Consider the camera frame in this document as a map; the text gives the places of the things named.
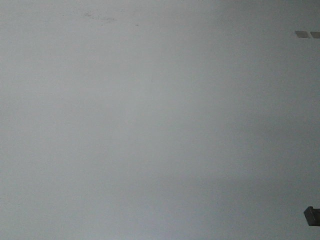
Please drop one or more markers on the grey tape patch right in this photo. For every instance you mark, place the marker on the grey tape patch right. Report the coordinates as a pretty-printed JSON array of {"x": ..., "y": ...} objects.
[{"x": 315, "y": 34}]

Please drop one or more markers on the grey tape patch left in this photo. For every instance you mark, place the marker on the grey tape patch left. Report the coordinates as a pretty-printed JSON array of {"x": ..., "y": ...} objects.
[{"x": 302, "y": 34}]

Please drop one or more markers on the dark metal bracket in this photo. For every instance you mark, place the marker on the dark metal bracket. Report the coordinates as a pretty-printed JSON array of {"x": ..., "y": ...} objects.
[{"x": 312, "y": 216}]

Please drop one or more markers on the grey tape patch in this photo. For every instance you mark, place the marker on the grey tape patch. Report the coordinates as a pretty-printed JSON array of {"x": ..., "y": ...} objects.
[
  {"x": 302, "y": 34},
  {"x": 315, "y": 34}
]

